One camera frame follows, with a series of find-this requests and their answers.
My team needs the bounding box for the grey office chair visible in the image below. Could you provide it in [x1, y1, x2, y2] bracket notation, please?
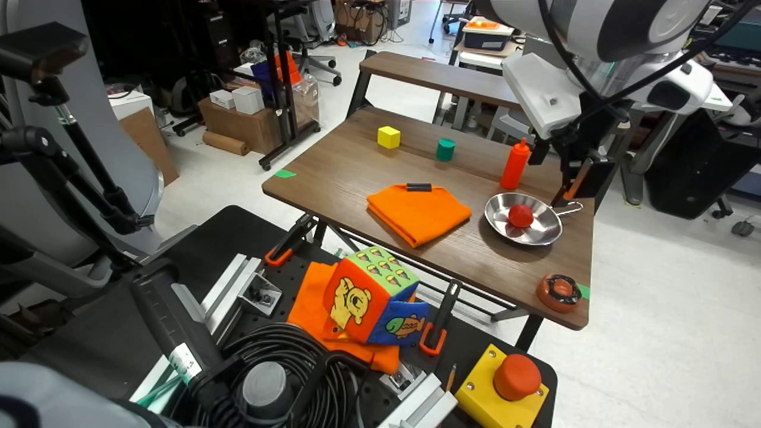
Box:
[488, 103, 556, 164]

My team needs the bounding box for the cardboard tube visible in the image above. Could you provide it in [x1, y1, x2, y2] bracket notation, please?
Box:
[200, 128, 252, 158]

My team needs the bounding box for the orange-red squeeze bottle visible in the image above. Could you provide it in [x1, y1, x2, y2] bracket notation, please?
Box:
[500, 137, 533, 192]

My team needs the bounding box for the wooden desk with shelf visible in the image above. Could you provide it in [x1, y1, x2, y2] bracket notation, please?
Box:
[356, 51, 633, 133]

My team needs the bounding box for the black base board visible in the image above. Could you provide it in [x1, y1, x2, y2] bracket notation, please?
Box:
[21, 204, 558, 428]

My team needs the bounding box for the black camera tripod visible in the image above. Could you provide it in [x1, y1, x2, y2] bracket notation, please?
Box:
[0, 21, 162, 336]

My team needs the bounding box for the grey box with orange top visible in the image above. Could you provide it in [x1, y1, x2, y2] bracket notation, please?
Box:
[462, 14, 518, 55]

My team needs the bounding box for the colourful plush cube toy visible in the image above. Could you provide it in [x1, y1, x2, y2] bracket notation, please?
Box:
[321, 246, 436, 347]

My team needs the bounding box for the large cardboard box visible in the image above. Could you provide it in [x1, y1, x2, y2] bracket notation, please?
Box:
[197, 79, 321, 158]

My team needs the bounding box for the yellow emergency stop button box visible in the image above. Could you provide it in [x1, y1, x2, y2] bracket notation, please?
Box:
[453, 342, 552, 428]

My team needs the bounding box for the aluminium extrusion rail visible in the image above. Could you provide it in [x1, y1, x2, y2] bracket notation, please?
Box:
[378, 372, 458, 428]
[129, 252, 265, 407]

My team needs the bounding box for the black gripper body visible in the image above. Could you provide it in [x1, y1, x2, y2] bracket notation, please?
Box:
[545, 116, 617, 192]

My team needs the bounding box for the orange folded cloth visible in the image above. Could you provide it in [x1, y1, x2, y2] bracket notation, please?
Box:
[363, 180, 476, 252]

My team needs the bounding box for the yellow cube block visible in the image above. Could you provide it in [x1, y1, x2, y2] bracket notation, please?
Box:
[376, 123, 403, 152]

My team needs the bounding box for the black cable coil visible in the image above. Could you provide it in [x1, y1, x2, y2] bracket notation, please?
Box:
[187, 321, 367, 428]

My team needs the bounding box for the black office chair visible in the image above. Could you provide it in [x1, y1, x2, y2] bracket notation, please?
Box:
[641, 107, 761, 221]

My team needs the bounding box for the black orange bar clamp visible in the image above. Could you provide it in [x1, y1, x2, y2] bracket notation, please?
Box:
[415, 281, 464, 360]
[262, 211, 319, 272]

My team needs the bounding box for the orange and black round object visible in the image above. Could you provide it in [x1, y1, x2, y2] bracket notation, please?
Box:
[535, 274, 587, 313]

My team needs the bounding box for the silver metal pan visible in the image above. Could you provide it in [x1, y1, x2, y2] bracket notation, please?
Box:
[483, 191, 585, 249]

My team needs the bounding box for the green cylinder block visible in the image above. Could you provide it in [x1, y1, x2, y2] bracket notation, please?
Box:
[436, 135, 458, 164]

